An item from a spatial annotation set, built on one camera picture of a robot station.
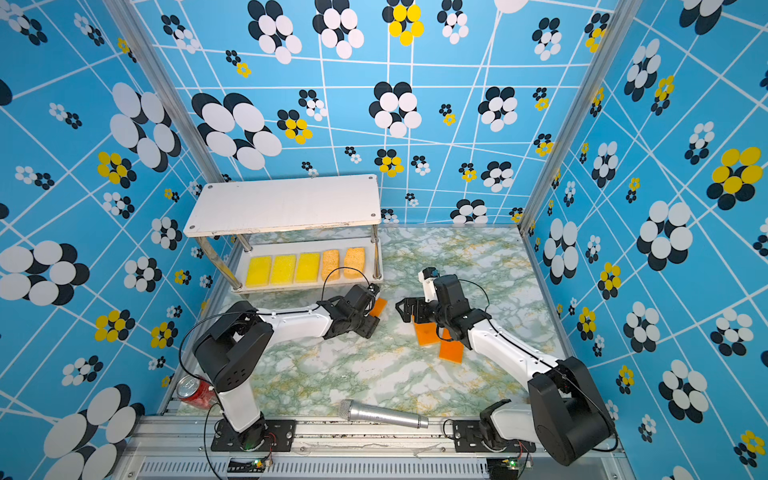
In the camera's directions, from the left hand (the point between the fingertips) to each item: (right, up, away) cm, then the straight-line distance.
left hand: (370, 317), depth 95 cm
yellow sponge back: (-37, +15, +2) cm, 40 cm away
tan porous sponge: (-6, +19, +4) cm, 21 cm away
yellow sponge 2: (-28, +15, +2) cm, 32 cm away
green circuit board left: (-29, -31, -23) cm, 48 cm away
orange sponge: (+18, -4, -4) cm, 18 cm away
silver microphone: (-3, -18, -21) cm, 28 cm away
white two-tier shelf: (-31, +30, -18) cm, 47 cm away
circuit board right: (+33, -30, -25) cm, 51 cm away
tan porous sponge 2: (-14, +17, +4) cm, 22 cm away
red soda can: (-40, -12, -24) cm, 48 cm away
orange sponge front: (+25, -9, -7) cm, 27 cm away
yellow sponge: (-21, +16, +4) cm, 26 cm away
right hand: (+13, +6, -8) cm, 16 cm away
